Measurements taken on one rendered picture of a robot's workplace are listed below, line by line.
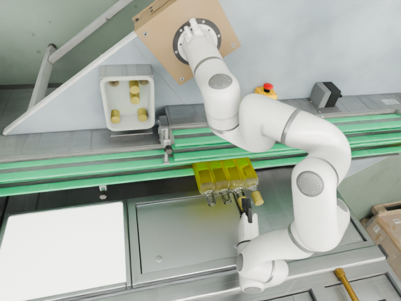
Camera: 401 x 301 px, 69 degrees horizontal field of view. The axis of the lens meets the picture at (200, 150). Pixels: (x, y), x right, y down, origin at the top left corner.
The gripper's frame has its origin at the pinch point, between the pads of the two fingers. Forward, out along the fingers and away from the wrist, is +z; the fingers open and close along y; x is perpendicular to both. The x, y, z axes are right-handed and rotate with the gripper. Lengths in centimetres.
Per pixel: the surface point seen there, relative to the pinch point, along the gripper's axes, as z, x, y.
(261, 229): 1.4, -10.0, -16.0
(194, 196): 11.8, 17.6, -12.2
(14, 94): 73, 120, -14
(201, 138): 18.5, 17.2, 14.0
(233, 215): 4.2, 1.8, -12.4
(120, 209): 2.6, 46.0, -11.8
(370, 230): 164, -245, -262
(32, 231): -9, 74, -12
